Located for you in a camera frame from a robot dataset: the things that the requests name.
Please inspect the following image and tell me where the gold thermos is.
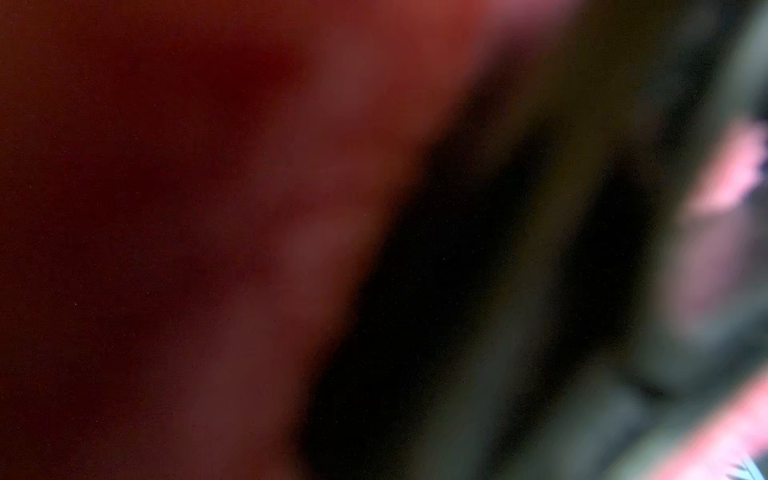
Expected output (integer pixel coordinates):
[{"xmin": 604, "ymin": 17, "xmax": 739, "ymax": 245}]
[{"xmin": 302, "ymin": 1, "xmax": 721, "ymax": 479}]

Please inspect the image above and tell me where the pink microfiber cloth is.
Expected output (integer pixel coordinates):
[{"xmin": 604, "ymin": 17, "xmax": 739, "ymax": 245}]
[{"xmin": 0, "ymin": 0, "xmax": 577, "ymax": 480}]

